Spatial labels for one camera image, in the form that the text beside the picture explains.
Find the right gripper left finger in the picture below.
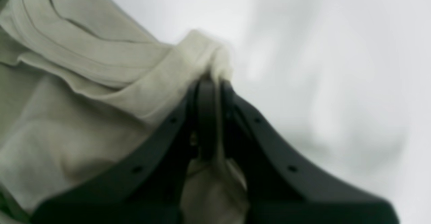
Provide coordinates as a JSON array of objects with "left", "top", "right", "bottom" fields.
[{"left": 30, "top": 79, "right": 218, "bottom": 224}]

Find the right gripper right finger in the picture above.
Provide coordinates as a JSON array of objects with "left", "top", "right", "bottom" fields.
[{"left": 221, "top": 81, "right": 400, "bottom": 224}]

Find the beige T-shirt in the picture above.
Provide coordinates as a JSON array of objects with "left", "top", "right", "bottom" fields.
[{"left": 1, "top": 0, "right": 232, "bottom": 224}]

